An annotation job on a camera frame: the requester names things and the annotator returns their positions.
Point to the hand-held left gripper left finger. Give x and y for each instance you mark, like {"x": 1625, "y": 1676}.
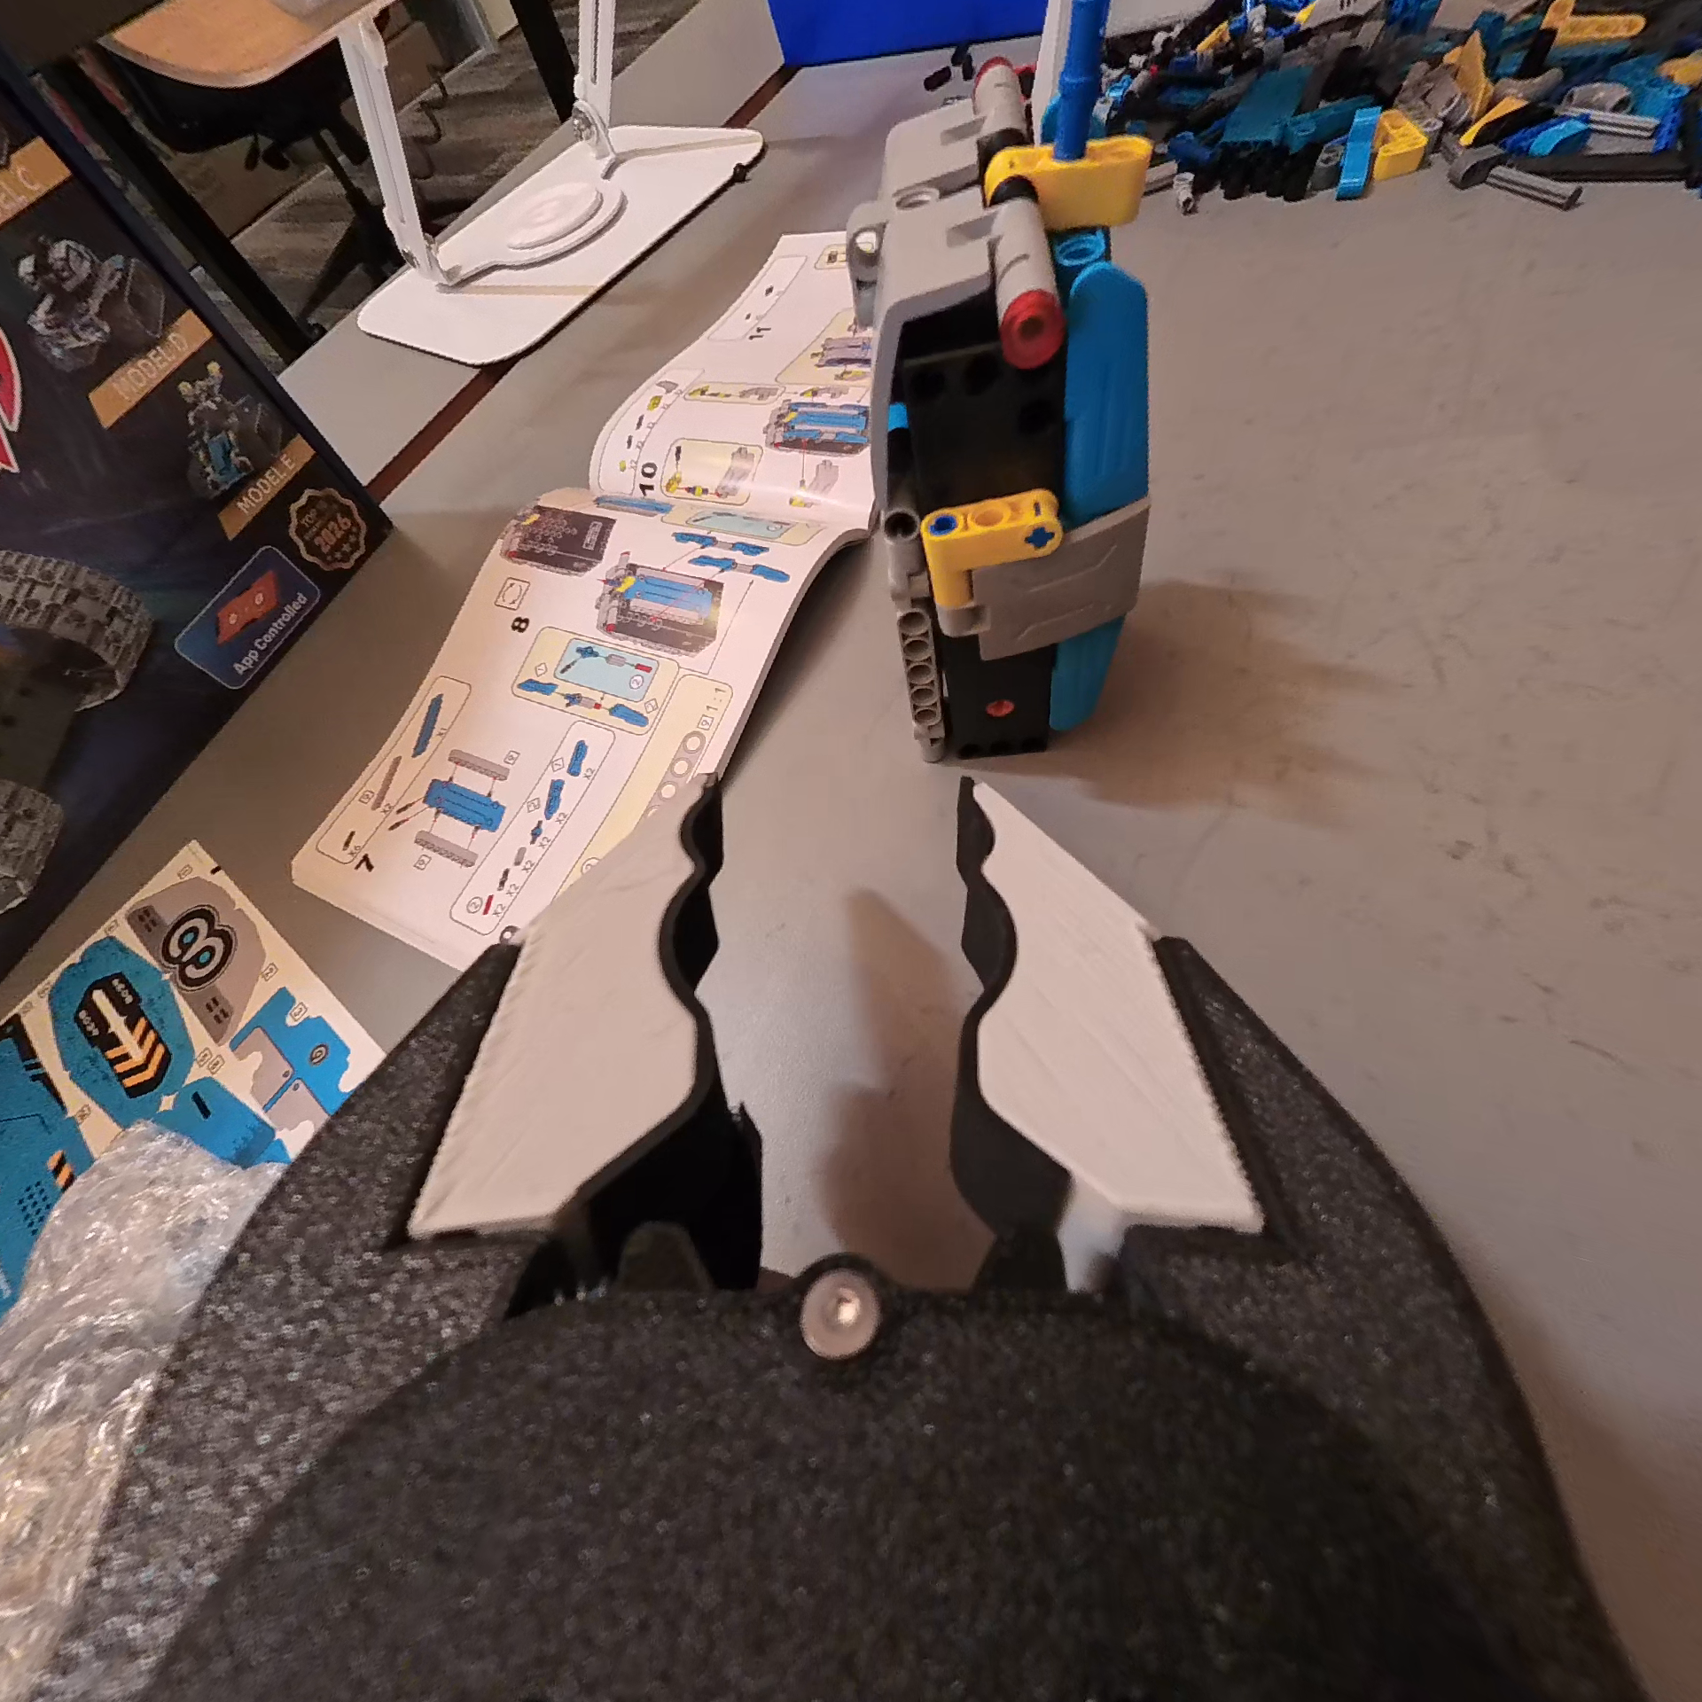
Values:
{"x": 571, "y": 1065}

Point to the grey blue toy brick model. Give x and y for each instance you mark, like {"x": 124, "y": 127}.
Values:
{"x": 1102, "y": 400}

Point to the white book stand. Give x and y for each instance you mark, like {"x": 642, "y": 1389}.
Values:
{"x": 558, "y": 226}

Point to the blue sticker sheet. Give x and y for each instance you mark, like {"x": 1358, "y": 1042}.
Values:
{"x": 133, "y": 1038}

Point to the blue plastic bin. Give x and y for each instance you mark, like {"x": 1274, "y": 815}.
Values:
{"x": 904, "y": 28}

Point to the dark printed toy set box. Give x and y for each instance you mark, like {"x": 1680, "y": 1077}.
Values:
{"x": 119, "y": 466}

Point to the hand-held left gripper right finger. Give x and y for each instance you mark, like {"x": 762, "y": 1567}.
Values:
{"x": 1117, "y": 1065}

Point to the clear plastic bag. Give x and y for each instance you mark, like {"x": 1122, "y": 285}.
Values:
{"x": 92, "y": 1304}

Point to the pile of toy brick pieces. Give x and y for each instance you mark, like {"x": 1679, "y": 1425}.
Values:
{"x": 1395, "y": 107}

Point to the open instruction booklet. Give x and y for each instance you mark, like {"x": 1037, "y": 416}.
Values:
{"x": 558, "y": 719}

